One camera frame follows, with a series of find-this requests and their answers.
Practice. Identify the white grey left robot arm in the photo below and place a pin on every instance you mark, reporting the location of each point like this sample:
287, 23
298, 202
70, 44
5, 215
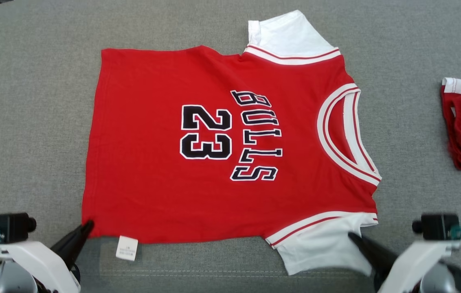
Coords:
10, 280

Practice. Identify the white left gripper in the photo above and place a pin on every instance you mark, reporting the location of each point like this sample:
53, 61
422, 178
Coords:
39, 260

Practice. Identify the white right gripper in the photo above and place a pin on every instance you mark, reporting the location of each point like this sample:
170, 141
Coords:
409, 264

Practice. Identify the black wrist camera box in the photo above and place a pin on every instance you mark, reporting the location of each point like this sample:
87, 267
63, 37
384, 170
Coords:
8, 227
438, 227

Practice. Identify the red white basketball jersey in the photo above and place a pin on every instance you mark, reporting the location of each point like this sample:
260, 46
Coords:
153, 183

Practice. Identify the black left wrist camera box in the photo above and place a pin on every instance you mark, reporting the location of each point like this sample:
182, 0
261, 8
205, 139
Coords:
8, 227

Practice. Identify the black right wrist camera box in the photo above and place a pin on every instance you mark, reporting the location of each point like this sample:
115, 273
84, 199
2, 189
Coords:
438, 227

